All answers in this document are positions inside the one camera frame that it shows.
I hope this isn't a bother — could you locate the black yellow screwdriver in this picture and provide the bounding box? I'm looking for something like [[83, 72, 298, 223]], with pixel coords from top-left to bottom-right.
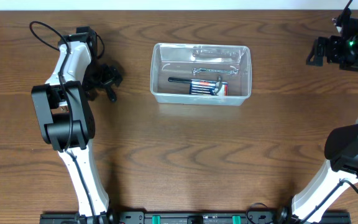
[[104, 85, 117, 103]]

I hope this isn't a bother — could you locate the blue drill bit case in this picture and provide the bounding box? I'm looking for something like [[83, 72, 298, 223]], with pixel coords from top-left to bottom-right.
[[190, 80, 228, 96]]

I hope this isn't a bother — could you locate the silver wrench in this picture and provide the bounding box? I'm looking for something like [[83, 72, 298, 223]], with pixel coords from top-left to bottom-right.
[[192, 68, 239, 75]]

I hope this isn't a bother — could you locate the small claw hammer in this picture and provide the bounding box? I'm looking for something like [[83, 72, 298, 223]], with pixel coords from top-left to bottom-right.
[[168, 76, 228, 96]]

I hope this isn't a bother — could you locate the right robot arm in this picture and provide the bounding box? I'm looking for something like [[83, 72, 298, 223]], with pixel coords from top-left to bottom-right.
[[273, 6, 358, 223]]

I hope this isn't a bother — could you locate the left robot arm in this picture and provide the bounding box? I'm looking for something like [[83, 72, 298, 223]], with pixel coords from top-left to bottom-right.
[[31, 26, 122, 223]]

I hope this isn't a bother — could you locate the clear plastic container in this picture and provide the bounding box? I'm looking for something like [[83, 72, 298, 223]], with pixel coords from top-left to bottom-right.
[[150, 43, 252, 106]]

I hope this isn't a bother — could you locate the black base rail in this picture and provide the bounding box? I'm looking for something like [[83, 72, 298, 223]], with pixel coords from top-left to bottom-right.
[[39, 210, 352, 224]]

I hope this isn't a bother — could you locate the right black cable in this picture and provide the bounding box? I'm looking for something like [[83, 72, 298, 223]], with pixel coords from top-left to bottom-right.
[[300, 179, 358, 224]]

